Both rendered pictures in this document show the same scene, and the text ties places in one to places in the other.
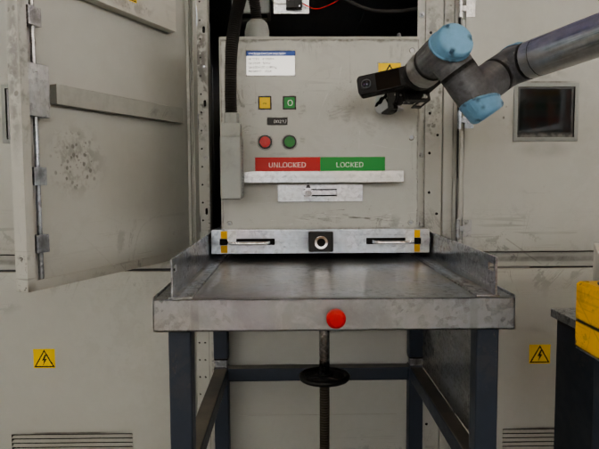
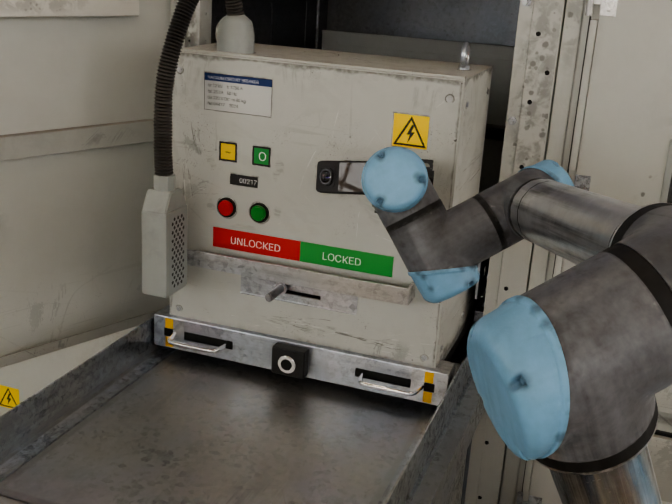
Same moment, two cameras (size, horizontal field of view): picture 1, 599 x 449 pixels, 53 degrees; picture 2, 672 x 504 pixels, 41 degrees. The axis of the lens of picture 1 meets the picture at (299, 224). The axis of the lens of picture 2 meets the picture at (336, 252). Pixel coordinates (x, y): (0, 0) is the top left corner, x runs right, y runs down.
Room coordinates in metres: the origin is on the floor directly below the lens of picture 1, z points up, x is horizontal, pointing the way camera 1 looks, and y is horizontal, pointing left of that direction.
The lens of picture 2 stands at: (0.21, -0.58, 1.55)
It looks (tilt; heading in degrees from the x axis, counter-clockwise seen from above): 18 degrees down; 20
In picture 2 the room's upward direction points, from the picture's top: 3 degrees clockwise
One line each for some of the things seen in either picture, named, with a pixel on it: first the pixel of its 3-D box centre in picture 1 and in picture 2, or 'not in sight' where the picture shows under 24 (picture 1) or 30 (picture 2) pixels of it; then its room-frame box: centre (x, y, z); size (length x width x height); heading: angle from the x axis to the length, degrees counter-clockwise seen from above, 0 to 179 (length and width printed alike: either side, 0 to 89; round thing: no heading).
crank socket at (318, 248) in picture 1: (321, 241); (289, 361); (1.47, -0.05, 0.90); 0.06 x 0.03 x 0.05; 91
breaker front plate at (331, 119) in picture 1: (320, 138); (301, 214); (1.50, -0.05, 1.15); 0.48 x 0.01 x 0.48; 91
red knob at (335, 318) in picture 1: (335, 317); not in sight; (1.00, -0.06, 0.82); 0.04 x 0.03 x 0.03; 1
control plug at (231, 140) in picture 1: (232, 161); (165, 239); (1.43, 0.16, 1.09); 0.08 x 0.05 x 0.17; 1
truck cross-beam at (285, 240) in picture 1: (320, 240); (297, 353); (1.51, -0.05, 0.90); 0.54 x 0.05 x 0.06; 91
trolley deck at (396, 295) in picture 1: (324, 280); (260, 432); (1.36, -0.05, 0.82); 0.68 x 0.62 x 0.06; 1
